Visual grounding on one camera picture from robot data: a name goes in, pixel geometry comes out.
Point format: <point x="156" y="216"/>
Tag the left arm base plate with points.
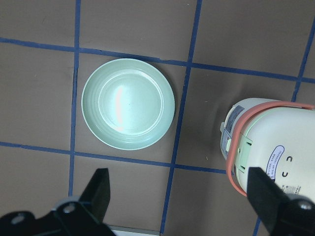
<point x="125" y="231"/>

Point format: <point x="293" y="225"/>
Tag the white rice cooker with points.
<point x="276" y="136"/>

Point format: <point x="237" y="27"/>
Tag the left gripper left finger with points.
<point x="96" y="195"/>

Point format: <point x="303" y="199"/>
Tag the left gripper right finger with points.
<point x="266" y="198"/>

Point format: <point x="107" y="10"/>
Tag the far green plate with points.
<point x="128" y="104"/>

